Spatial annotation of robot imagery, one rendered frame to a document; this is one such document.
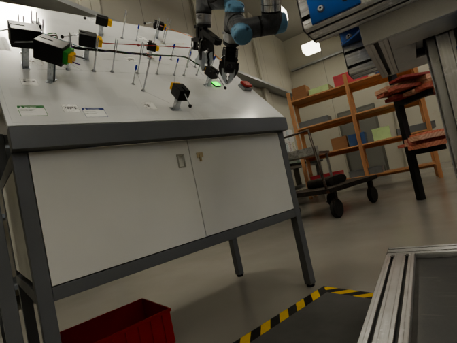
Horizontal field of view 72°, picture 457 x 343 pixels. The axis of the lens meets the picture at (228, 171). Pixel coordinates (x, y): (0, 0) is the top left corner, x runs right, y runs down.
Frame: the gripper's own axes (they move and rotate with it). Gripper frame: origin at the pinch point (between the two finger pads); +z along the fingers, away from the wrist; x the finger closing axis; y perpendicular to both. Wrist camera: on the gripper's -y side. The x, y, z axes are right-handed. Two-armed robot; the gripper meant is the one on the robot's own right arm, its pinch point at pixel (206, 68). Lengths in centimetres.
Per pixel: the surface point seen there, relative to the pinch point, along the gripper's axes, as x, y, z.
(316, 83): -897, 398, 60
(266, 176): -4, -38, 48
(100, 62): 44.5, 19.7, -1.4
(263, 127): -6.9, -31.9, 25.4
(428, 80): -250, -49, 9
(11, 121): 90, -13, 14
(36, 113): 82, -11, 13
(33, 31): 73, 7, -11
